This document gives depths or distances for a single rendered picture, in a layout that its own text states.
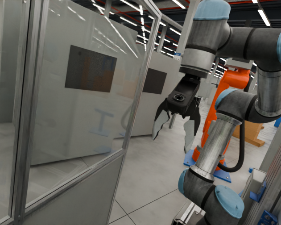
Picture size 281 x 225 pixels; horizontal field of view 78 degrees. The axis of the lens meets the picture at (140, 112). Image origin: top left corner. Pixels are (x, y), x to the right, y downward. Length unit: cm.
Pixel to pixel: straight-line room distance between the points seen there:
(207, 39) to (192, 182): 60
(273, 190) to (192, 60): 70
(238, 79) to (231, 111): 317
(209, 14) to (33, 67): 51
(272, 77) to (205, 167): 45
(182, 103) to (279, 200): 71
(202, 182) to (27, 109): 72
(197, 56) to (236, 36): 13
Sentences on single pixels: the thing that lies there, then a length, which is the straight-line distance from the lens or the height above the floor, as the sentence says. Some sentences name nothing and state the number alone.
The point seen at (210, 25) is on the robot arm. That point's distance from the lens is 45.
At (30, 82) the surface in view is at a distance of 65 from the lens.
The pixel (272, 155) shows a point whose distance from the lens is 185.
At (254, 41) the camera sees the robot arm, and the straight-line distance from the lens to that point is 51.
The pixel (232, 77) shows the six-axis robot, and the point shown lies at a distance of 397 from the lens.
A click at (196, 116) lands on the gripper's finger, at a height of 157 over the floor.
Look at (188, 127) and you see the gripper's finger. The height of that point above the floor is 154.
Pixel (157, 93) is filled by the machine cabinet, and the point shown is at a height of 117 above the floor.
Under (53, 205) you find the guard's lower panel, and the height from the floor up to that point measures 93.
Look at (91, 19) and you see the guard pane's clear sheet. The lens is 82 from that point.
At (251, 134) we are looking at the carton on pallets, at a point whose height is 32.
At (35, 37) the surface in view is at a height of 166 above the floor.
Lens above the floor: 165
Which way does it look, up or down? 13 degrees down
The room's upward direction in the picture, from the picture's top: 15 degrees clockwise
